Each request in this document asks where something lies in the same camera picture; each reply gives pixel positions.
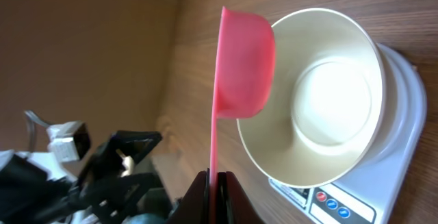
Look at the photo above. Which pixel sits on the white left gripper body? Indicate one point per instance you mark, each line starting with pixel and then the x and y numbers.
pixel 69 142

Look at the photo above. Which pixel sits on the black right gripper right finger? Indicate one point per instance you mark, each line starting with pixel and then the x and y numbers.
pixel 233 205

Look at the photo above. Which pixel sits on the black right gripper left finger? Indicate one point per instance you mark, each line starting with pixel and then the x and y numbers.
pixel 194 206

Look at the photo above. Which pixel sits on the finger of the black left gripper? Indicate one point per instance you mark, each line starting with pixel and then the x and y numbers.
pixel 112 198
pixel 108 158

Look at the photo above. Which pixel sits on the pink plastic measuring scoop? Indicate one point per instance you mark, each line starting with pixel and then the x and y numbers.
pixel 244 70

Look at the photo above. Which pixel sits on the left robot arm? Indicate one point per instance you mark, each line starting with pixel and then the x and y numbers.
pixel 29 196

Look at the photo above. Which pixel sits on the white bowl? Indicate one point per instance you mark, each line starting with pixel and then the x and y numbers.
pixel 326 104

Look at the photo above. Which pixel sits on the white digital kitchen scale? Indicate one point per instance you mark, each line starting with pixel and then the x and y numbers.
pixel 368 193

